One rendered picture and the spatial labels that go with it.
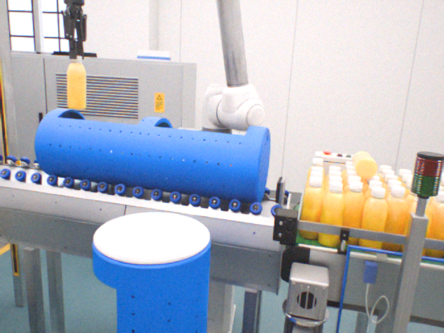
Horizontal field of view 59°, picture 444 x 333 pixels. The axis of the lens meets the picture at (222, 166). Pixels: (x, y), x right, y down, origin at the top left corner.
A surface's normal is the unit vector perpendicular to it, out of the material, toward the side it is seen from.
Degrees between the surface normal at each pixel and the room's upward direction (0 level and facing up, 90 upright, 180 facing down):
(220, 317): 90
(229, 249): 110
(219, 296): 90
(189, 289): 90
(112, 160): 92
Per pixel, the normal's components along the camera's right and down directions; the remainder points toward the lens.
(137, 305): -0.04, 0.25
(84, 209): -0.22, -0.11
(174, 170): -0.26, 0.35
